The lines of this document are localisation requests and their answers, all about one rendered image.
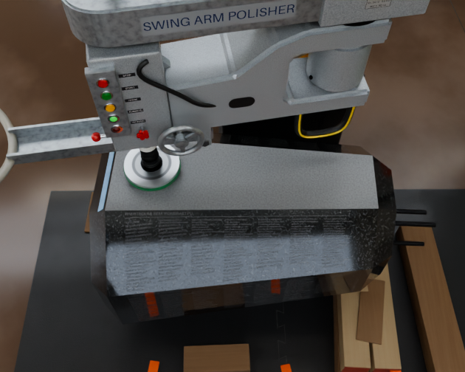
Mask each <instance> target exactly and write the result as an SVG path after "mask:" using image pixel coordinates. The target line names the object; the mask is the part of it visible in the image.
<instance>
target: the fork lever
mask: <svg viewBox="0 0 465 372"><path fill-rule="evenodd" d="M7 130H8V132H9V133H13V134H15V135H16V136H17V141H18V151H17V153H13V154H7V155H6V157H7V159H12V160H14V161H15V163H14V165H17V164H23V163H29V162H40V161H46V160H52V159H63V158H69V157H75V156H85V155H92V154H103V153H108V152H115V151H116V150H115V149H114V145H113V142H112V140H111V137H110V138H101V140H100V141H99V142H95V141H93V140H92V134H93V133H94V132H98V133H100V134H104V130H103V127H102V124H101V121H100V118H99V117H93V118H86V119H80V120H68V121H62V122H56V123H44V124H37V125H26V126H19V127H13V128H8V129H7Z"/></svg>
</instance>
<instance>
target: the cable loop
mask: <svg viewBox="0 0 465 372"><path fill-rule="evenodd" d="M355 108H356V106H354V107H349V108H347V109H346V112H345V115H344V117H343V119H342V121H341V122H340V123H339V124H338V125H336V126H334V127H331V128H326V129H322V130H316V131H305V130H303V128H302V119H303V115H302V114H299V115H295V116H294V131H295V133H296V134H297V135H298V136H299V137H302V138H318V137H327V136H331V135H334V134H338V133H340V132H341V131H343V130H344V129H345V128H346V127H347V126H348V124H349V123H350V121H351V118H352V117H353V115H354V111H355Z"/></svg>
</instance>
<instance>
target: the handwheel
mask: <svg viewBox="0 0 465 372"><path fill-rule="evenodd" d="M183 131H192V133H190V134H188V135H186V134H184V132H183ZM174 132H176V134H177V135H176V136H175V137H169V136H168V135H170V134H172V133H174ZM197 135H198V136H199V141H198V143H197V144H196V145H194V146H193V147H192V148H189V149H187V150H185V147H187V146H188V144H189V142H188V140H190V139H191V138H193V137H195V136H197ZM164 141H169V142H175V146H176V147H177V148H180V151H174V150H171V149H168V148H166V147H165V146H164V143H163V142H164ZM203 144H204V134H203V132H202V131H201V130H200V129H198V128H197V127H195V126H191V125H177V126H174V127H171V128H169V129H167V130H165V131H164V132H163V133H162V134H161V135H160V136H159V139H158V146H159V149H160V150H161V151H162V152H164V153H166V154H168V155H171V156H185V155H188V154H192V153H194V152H196V151H197V150H198V149H200V147H202V146H203Z"/></svg>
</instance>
